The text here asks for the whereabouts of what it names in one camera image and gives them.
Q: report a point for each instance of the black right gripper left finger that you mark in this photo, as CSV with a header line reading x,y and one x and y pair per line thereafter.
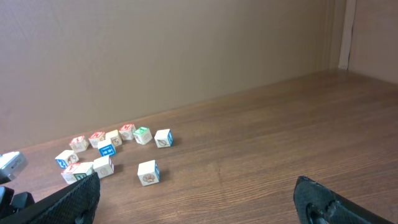
x,y
76,203

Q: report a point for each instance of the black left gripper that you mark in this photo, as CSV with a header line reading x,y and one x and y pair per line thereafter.
x,y
12,203

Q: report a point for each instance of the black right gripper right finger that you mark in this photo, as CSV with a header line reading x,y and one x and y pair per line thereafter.
x,y
316,204

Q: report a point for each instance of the green V block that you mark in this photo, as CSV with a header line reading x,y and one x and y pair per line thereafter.
x,y
83,170

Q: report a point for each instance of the red V block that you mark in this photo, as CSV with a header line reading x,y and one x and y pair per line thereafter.
x,y
68,175

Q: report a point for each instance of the plain block with drawing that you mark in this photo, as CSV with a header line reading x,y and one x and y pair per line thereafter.
x,y
103,166

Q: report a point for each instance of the blue side block left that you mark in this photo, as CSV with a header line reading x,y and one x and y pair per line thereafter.
x,y
65,158

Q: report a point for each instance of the blue side block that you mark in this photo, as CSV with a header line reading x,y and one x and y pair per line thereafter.
x,y
106,148
65,158

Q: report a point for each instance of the red A letter block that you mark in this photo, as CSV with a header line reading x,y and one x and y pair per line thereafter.
x,y
79,144

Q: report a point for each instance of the blue side block centre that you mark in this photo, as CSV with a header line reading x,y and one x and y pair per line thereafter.
x,y
106,148

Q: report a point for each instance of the red M block left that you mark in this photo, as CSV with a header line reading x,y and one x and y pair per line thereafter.
x,y
96,137

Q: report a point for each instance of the red m block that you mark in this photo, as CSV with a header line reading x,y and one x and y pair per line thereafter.
x,y
96,137
127,132

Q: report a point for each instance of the yellow top block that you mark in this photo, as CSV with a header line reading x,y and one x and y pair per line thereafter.
x,y
114,137

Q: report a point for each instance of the plain block red side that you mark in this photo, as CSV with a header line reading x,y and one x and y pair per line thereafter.
x,y
148,173

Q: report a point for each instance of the red M block right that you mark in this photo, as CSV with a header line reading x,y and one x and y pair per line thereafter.
x,y
127,132

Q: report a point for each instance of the green top block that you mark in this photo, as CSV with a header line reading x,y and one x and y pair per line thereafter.
x,y
142,135

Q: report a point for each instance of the plain wooden block far right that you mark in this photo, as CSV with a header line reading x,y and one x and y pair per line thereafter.
x,y
163,138

